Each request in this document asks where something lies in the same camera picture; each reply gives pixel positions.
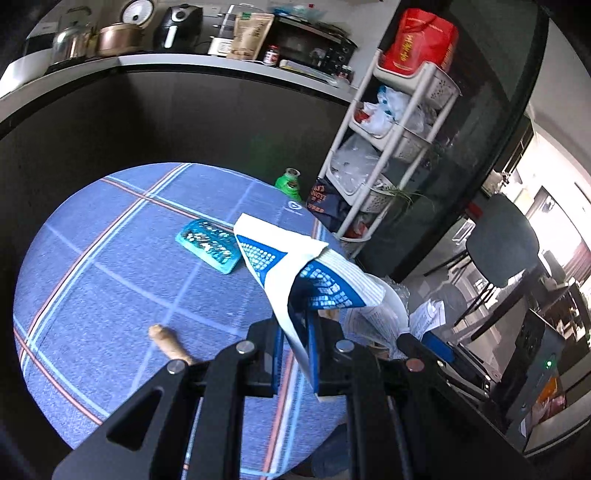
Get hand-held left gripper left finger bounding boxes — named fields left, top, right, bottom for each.
left=52, top=318, right=284, bottom=480

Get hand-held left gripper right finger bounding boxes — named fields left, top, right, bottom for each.
left=305, top=310, right=542, bottom=480

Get blue and white packet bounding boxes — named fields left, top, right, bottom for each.
left=232, top=213, right=386, bottom=393

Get ginger piece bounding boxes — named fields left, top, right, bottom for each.
left=148, top=324, right=195, bottom=365

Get printed white paper sheet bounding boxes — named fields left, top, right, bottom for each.
left=409, top=298, right=446, bottom=342

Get blue box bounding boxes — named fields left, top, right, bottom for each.
left=422, top=332, right=455, bottom=366

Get teal blister pack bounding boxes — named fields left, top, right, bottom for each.
left=175, top=219, right=243, bottom=275

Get dark blue printed bag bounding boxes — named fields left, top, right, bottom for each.
left=305, top=178, right=352, bottom=227

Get green plastic bottle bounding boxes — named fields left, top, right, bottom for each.
left=274, top=168, right=303, bottom=203

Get green plant leaves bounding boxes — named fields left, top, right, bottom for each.
left=388, top=182, right=435, bottom=222

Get clear plastic bags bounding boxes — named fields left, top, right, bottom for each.
left=330, top=134, right=389, bottom=195

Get blue plaid tablecloth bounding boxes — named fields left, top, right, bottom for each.
left=13, top=162, right=352, bottom=478

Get black speaker cabinet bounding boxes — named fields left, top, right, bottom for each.
left=496, top=308, right=568, bottom=425

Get dark green chair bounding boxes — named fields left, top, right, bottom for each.
left=425, top=194, right=541, bottom=342

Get orange snack bag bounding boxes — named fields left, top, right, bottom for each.
left=531, top=374, right=568, bottom=418

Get white plastic shopping bags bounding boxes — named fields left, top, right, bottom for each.
left=353, top=85, right=426, bottom=139

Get flat paper box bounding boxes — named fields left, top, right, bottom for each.
left=278, top=59, right=340, bottom=85

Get dark glass door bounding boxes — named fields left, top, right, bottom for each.
left=355, top=0, right=550, bottom=282

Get white storage rack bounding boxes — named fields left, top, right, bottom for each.
left=318, top=48, right=462, bottom=245

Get black toaster oven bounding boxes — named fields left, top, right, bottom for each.
left=268, top=16, right=358, bottom=75

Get white kitchen counter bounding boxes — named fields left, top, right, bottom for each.
left=0, top=53, right=358, bottom=127

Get brown paper bag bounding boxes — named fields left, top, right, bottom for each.
left=226, top=13, right=275, bottom=61

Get red bag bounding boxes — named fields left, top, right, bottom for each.
left=382, top=8, right=459, bottom=75

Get black coffee machine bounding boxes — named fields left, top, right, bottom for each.
left=208, top=6, right=241, bottom=57

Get black air fryer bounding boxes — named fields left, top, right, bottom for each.
left=153, top=4, right=203, bottom=51

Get copper pot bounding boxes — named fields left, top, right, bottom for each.
left=96, top=22, right=145, bottom=56

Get steel kettle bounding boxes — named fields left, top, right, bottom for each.
left=50, top=10, right=93, bottom=63

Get white basin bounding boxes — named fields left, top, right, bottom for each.
left=0, top=58, right=49, bottom=97

